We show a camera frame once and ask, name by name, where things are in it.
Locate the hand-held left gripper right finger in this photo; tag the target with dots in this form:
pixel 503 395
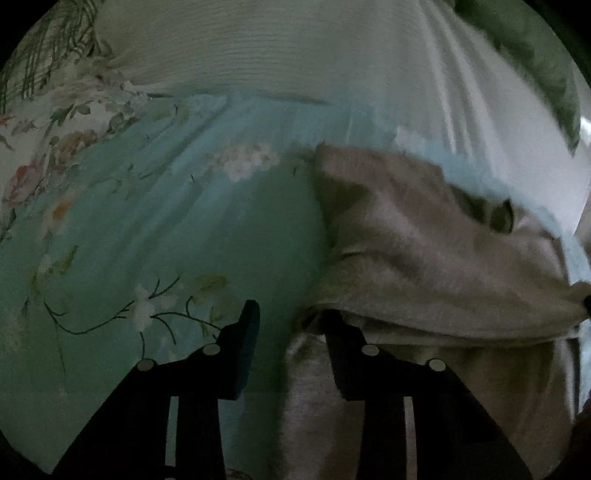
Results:
pixel 345 362

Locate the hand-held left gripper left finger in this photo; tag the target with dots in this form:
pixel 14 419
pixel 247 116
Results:
pixel 250 344

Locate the grey knit garment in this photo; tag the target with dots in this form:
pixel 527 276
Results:
pixel 415 254

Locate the teal floral bed sheet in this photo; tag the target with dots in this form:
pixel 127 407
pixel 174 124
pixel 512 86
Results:
pixel 184 207

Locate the white floral pillow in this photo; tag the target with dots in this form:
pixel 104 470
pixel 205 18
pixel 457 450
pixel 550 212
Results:
pixel 60 120

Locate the white striped pillow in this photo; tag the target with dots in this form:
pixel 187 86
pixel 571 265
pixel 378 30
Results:
pixel 277 46

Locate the green plaid blanket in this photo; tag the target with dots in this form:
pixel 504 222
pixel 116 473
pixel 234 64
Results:
pixel 44 46

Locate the green pillow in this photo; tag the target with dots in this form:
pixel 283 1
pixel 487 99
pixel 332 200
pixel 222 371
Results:
pixel 531 46

